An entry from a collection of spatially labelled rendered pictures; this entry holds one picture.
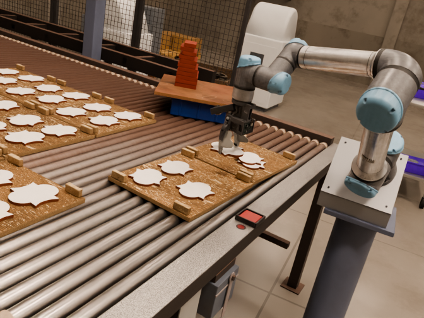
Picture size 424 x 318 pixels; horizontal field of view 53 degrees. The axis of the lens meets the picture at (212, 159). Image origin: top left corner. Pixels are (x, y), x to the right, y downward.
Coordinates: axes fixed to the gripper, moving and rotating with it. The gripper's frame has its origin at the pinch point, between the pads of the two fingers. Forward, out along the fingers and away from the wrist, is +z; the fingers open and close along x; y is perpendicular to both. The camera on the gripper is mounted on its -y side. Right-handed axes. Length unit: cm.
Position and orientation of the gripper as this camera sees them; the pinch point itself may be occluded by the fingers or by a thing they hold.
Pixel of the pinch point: (227, 148)
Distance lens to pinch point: 161.3
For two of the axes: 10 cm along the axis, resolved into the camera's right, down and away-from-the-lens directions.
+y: 7.6, 3.8, -5.3
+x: 6.3, -2.2, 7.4
